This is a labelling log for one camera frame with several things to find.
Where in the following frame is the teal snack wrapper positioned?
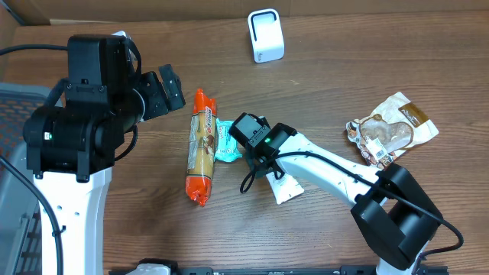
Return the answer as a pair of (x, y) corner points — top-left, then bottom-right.
(215, 119), (242, 163)

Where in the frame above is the white tube gold cap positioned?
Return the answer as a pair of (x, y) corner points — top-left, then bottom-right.
(259, 116), (306, 205)

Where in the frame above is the orange biscuit packet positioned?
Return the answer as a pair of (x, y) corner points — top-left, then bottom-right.
(185, 89), (217, 206)

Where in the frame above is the brown Pantree snack pouch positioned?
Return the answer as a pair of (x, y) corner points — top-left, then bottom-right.
(345, 92), (439, 170)

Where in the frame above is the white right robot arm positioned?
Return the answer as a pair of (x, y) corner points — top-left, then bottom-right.
(229, 113), (442, 274)

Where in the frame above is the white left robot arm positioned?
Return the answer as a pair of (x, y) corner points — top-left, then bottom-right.
(23, 31), (185, 274)

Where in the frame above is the white barcode scanner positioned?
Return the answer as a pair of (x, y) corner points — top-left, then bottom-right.
(248, 8), (285, 63)

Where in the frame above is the grey plastic shopping basket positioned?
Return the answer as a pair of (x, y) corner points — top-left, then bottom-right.
(1, 82), (50, 274)

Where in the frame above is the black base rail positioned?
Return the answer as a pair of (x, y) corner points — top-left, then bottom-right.
(108, 257), (448, 275)

